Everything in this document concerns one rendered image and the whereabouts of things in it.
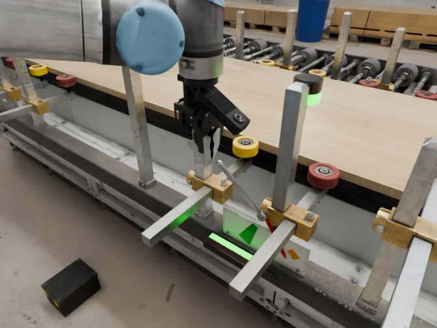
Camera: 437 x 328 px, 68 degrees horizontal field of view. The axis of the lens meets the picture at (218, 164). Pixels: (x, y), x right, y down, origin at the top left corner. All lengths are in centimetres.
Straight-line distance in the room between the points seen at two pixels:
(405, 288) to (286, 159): 32
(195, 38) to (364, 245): 75
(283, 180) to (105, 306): 122
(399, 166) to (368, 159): 8
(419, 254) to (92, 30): 61
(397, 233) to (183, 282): 123
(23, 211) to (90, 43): 204
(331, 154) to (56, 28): 77
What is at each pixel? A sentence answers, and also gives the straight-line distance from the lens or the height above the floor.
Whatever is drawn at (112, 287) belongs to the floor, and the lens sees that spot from 179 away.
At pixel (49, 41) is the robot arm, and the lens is 45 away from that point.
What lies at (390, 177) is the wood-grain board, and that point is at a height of 90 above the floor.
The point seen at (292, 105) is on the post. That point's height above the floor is 114.
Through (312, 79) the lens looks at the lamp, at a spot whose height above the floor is 118.
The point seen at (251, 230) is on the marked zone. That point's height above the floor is 77.
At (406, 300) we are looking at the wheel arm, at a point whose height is 96.
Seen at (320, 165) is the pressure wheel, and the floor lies 91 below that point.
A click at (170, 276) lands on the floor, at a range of 177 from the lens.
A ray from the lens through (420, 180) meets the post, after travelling 64.
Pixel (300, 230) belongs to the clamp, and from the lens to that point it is 79.
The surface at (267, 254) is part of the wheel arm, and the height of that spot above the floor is 86.
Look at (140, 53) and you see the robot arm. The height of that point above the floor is 129.
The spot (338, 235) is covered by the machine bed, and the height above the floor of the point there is 67.
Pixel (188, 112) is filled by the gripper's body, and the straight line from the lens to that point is 69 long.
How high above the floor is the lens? 140
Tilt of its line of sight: 34 degrees down
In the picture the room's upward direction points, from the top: straight up
